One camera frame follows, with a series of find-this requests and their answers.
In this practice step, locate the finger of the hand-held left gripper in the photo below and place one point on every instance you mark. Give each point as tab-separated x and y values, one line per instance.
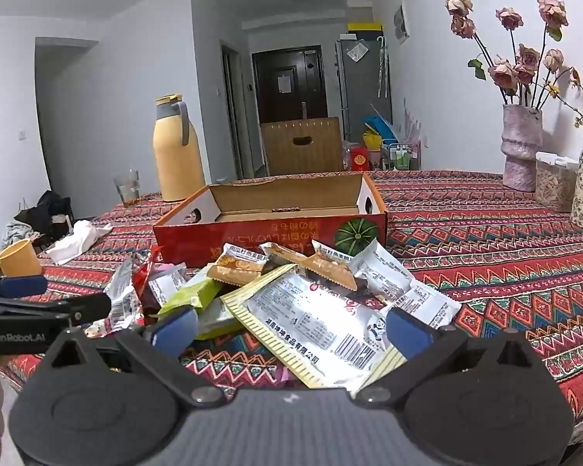
19	285
77	307

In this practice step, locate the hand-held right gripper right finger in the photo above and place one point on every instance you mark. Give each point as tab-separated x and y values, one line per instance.
408	330

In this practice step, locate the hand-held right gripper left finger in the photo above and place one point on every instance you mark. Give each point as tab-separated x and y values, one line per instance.
175	326

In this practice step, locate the white snack packet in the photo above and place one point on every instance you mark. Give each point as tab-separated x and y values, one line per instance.
384	272
427	303

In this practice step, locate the pale green snack packet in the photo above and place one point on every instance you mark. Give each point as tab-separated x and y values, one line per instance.
218	321

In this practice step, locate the crinkled silver snack packet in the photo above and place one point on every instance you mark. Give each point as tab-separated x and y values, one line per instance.
121	301

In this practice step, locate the pink snack packet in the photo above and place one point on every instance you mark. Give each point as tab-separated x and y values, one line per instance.
167	281

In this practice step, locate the red snack packet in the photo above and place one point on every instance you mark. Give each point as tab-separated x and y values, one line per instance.
143	281

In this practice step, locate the cracker snack packet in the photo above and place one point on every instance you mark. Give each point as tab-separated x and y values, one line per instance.
282	254
238	264
330	272

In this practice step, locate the large silver snack packet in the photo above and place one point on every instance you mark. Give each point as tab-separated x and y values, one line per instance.
311	320

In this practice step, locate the red cardboard box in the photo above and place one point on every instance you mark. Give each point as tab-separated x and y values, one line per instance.
272	233

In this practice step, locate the yellow mug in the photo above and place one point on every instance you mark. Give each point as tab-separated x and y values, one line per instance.
19	259

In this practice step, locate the white cloth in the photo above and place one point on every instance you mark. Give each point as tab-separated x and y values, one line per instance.
77	242

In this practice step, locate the black chair with clothes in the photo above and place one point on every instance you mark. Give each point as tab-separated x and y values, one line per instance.
43	213

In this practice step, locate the clear drinking glass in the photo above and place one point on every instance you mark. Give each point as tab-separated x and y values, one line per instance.
127	189

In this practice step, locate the yellow thermos jug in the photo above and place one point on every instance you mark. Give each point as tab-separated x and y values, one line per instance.
175	165

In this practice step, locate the rolling utility cart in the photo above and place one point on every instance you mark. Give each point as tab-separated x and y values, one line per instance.
401	158

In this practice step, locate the red gift box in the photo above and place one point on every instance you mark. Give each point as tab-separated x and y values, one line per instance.
359	159

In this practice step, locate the yellow bag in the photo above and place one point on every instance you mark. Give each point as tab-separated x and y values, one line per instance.
372	141

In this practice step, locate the wooden chair back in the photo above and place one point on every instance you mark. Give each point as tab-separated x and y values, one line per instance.
282	160

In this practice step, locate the clear storage container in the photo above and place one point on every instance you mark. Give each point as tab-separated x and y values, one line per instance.
556	184

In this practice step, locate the pink textured vase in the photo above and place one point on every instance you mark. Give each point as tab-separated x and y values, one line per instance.
521	155

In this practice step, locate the dark entrance door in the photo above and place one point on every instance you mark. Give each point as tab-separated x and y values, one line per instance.
272	102

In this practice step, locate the grey refrigerator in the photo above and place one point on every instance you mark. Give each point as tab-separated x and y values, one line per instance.
364	87

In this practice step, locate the white folded umbrella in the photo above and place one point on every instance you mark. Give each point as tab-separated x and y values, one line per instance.
382	68

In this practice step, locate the white door note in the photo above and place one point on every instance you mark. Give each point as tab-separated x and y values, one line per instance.
284	81

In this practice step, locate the dried pink roses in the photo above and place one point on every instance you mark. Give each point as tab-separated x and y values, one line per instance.
507	73

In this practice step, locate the paper on refrigerator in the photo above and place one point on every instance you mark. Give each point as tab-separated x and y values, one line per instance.
357	51

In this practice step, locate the yellow box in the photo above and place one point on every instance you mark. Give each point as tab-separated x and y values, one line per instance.
365	27

